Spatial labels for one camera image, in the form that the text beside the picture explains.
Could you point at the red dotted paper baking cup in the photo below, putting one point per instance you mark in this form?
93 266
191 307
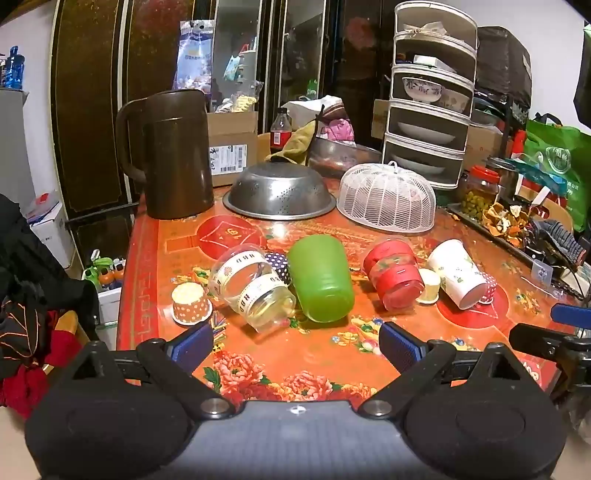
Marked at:
490 286

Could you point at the floral ceramic bowl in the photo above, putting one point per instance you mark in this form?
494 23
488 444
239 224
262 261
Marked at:
421 91

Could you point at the tiered mesh dish rack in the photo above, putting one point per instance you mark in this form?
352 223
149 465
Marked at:
464 60

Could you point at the red plastic cup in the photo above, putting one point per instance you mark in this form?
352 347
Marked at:
393 277

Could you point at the clear cup with patterned band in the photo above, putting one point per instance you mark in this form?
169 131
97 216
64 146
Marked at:
249 288

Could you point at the orange dotted paper baking cup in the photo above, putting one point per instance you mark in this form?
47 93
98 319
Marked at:
190 302

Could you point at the blue water bottle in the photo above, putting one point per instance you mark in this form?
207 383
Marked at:
13 69

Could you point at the steel colander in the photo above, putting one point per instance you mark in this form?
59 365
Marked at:
277 189

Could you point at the bag of pasta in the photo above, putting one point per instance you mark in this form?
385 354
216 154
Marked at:
240 101

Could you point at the black clothing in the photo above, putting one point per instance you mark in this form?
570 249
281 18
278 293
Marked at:
32 277

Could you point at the small cream paper cup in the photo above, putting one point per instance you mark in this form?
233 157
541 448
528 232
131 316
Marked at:
430 284

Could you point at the heap of orange peels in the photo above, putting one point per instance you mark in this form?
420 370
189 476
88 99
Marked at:
505 226

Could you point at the white paper cup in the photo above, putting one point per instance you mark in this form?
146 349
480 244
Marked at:
455 272

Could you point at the white plate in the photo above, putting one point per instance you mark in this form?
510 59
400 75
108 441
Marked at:
427 133
420 164

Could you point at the pickle jar with red lid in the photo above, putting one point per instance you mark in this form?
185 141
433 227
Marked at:
480 196

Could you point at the black bag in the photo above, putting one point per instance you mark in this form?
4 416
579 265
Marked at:
503 64

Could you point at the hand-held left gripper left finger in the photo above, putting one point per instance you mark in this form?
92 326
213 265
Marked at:
191 345

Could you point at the green shopping bag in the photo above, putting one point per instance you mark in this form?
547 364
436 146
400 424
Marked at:
561 157

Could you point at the green plastic cup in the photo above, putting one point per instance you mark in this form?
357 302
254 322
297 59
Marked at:
321 277

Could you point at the box of toy bottles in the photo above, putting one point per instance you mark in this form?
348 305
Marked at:
106 274

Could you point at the white cloth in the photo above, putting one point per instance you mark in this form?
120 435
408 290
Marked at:
307 108

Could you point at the steel basin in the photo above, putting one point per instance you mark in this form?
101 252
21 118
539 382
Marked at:
344 154

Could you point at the blue snack bag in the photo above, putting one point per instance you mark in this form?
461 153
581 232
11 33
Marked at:
194 55

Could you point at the cola bottle with red cap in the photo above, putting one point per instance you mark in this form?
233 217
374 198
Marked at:
280 134

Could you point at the pink cloth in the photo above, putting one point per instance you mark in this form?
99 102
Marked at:
339 130

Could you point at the cardboard box with label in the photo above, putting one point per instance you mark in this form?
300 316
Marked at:
233 147

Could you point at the dark dotted paper baking cup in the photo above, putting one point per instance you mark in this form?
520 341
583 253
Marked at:
279 265

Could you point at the red cloth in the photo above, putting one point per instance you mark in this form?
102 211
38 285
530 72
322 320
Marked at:
27 387

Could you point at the brown plastic pitcher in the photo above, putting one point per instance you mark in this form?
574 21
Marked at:
175 157

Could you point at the dark wooden wardrobe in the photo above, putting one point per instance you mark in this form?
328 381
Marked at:
92 92

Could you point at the yellow cloth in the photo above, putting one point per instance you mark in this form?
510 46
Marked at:
295 145

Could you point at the white plastic food cover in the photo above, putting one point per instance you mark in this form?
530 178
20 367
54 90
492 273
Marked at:
388 198

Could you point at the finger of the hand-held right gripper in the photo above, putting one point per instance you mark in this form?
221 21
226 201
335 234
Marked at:
571 314
538 340

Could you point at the grey striped cloth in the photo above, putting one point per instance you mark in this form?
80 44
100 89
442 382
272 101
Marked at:
563 240

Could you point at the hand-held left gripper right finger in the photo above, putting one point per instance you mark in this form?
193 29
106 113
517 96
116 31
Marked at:
402 348

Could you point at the white cardboard box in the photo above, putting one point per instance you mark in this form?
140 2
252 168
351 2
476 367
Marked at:
48 226

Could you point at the dark tray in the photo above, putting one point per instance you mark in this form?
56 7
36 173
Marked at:
461 219

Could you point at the pale ceramic bowl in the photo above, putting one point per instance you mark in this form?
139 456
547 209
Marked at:
456 100

